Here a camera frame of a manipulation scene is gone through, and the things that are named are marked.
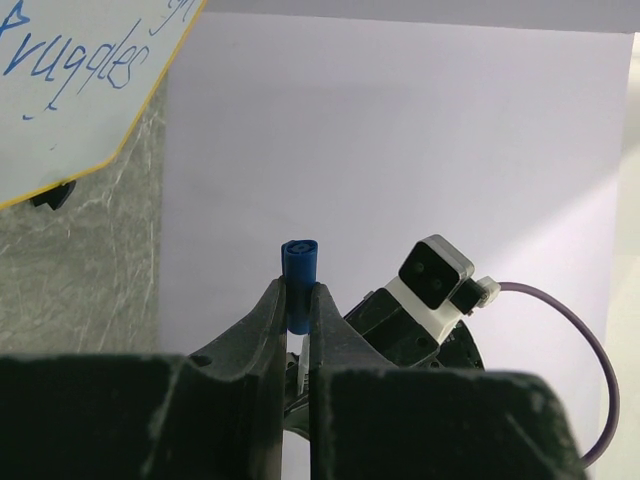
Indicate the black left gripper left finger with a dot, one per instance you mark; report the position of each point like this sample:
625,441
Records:
214,414

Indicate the black whiteboard foot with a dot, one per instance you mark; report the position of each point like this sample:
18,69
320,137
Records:
56,197

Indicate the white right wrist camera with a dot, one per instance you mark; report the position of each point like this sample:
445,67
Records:
435,286

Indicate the white whiteboard marker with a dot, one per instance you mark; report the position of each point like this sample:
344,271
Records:
303,366

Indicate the blue marker cap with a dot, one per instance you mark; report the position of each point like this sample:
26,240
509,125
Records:
299,269

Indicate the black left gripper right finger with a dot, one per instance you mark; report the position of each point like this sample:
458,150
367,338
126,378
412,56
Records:
370,419

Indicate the yellow framed whiteboard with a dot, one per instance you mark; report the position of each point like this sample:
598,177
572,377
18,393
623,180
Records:
76,77

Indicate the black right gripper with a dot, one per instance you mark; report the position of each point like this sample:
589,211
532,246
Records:
392,332

